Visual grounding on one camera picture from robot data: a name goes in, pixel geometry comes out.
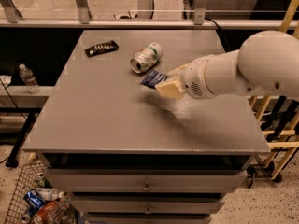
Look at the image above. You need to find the black cable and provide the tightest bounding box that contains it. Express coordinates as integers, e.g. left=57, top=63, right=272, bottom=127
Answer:
left=204, top=17, right=233, bottom=58

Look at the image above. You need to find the wire basket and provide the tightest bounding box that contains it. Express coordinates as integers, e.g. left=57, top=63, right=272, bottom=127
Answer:
left=4, top=162, right=77, bottom=224

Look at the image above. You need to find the grey drawer cabinet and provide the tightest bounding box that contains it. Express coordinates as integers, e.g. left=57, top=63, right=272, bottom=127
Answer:
left=24, top=30, right=268, bottom=224

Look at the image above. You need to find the clear plastic water bottle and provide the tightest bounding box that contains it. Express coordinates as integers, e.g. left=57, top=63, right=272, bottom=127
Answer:
left=19, top=64, right=41, bottom=94

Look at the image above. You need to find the red soda can in basket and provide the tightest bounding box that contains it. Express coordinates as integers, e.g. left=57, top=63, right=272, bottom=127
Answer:
left=33, top=201, right=61, bottom=224

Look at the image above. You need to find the green can in basket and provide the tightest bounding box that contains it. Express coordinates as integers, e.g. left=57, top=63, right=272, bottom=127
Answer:
left=35, top=173, right=46, bottom=188

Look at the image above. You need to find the grey side bench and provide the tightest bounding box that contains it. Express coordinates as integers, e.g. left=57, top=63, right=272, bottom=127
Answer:
left=0, top=86, right=52, bottom=168

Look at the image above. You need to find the plastic bottle in basket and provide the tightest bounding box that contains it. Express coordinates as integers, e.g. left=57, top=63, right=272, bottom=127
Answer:
left=36, top=188, right=64, bottom=201

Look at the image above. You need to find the blue rxbar blueberry wrapper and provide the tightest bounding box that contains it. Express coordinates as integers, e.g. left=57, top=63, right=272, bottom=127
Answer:
left=141, top=70, right=169, bottom=89

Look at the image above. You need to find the black snack bar wrapper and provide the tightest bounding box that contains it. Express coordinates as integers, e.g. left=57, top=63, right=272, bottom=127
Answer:
left=85, top=40, right=119, bottom=57

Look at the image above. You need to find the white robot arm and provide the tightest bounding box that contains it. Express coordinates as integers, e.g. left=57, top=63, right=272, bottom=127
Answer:
left=155, top=31, right=299, bottom=100

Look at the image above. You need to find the crushed 7up can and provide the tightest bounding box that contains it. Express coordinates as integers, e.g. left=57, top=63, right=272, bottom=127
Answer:
left=130, top=42, right=164, bottom=74

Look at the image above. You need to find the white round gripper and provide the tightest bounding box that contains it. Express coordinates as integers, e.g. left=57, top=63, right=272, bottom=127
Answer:
left=155, top=55, right=215, bottom=99

